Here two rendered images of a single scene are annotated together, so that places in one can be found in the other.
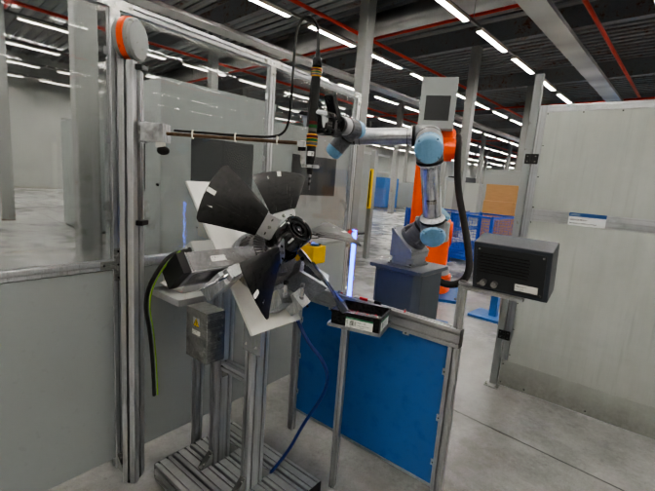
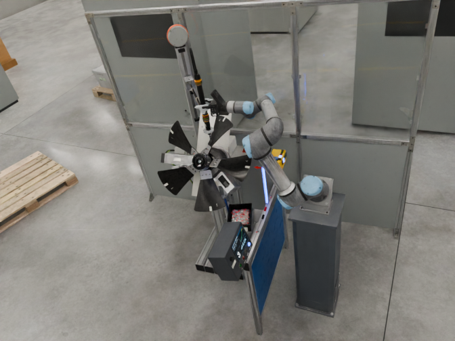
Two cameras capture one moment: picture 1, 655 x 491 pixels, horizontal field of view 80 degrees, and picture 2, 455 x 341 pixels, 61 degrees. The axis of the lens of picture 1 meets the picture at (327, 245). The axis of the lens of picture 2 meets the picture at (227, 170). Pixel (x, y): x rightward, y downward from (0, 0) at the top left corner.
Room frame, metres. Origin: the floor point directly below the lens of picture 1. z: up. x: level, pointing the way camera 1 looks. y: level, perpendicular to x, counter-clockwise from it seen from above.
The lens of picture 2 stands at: (1.20, -2.07, 2.76)
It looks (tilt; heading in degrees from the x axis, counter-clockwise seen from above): 37 degrees down; 79
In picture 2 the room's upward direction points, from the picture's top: 11 degrees counter-clockwise
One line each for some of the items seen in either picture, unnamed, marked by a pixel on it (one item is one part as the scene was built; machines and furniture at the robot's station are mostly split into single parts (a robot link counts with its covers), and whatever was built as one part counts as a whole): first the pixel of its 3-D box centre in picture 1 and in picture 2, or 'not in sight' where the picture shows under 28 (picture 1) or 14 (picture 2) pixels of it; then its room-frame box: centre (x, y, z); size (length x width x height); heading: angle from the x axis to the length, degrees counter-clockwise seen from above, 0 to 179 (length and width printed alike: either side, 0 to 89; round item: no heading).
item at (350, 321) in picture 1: (361, 316); (240, 217); (1.61, -0.16, 0.85); 0.22 x 0.17 x 0.07; 67
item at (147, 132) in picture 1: (154, 132); (189, 82); (1.60, 0.72, 1.54); 0.10 x 0.07 x 0.09; 87
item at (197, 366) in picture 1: (197, 373); (239, 191); (1.81, 0.59, 0.42); 0.04 x 0.04 x 0.83; 52
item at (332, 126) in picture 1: (330, 125); (219, 107); (1.65, 0.02, 1.63); 0.12 x 0.08 x 0.09; 142
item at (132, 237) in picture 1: (132, 287); (202, 144); (1.60, 0.81, 0.90); 0.08 x 0.06 x 1.80; 177
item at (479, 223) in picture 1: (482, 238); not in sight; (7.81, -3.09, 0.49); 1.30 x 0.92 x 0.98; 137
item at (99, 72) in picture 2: not in sight; (114, 73); (0.90, 4.77, 0.31); 0.60 x 0.42 x 0.33; 38
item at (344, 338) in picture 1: (338, 407); not in sight; (1.64, -0.11, 0.40); 0.03 x 0.03 x 0.80; 67
